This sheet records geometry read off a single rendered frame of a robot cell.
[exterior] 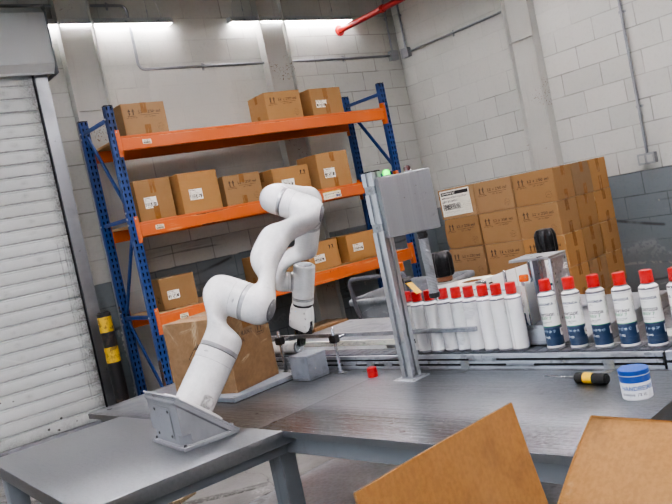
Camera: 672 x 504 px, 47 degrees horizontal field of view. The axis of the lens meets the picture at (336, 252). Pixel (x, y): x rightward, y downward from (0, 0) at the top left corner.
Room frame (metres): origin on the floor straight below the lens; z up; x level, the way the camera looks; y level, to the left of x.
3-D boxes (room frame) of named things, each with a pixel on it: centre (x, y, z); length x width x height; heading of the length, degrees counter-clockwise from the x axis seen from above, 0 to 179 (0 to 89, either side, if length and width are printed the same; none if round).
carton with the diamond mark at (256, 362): (2.83, 0.49, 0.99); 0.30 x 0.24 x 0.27; 56
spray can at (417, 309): (2.56, -0.23, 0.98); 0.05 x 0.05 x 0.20
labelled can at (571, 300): (2.17, -0.63, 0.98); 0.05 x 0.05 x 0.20
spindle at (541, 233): (2.87, -0.78, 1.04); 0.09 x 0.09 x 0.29
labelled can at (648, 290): (2.01, -0.79, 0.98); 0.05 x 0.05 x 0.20
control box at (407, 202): (2.43, -0.24, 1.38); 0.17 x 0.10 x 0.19; 100
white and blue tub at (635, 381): (1.78, -0.63, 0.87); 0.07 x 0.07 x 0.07
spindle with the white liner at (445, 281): (2.82, -0.37, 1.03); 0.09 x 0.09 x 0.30
